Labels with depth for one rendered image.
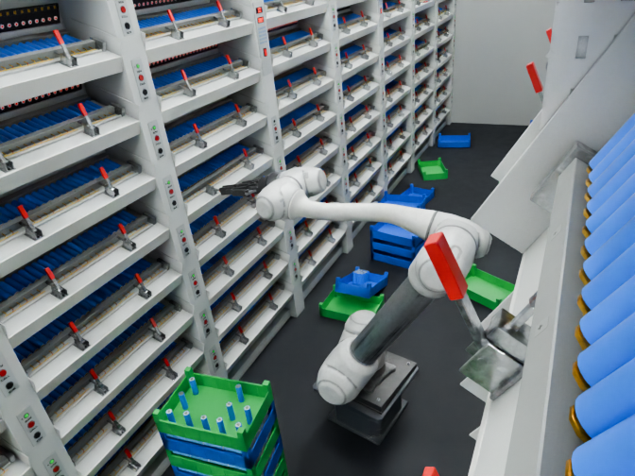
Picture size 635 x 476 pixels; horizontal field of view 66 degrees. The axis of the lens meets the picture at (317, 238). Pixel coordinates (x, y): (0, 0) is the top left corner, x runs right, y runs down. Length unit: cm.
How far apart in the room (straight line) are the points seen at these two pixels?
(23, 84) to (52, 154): 18
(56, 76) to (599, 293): 138
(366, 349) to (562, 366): 145
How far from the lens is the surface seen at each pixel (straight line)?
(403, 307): 148
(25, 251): 145
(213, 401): 169
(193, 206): 188
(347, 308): 273
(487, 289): 290
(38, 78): 144
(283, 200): 151
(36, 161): 144
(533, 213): 42
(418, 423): 218
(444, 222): 151
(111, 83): 168
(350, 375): 169
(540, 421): 18
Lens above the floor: 167
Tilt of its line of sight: 29 degrees down
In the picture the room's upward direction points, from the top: 6 degrees counter-clockwise
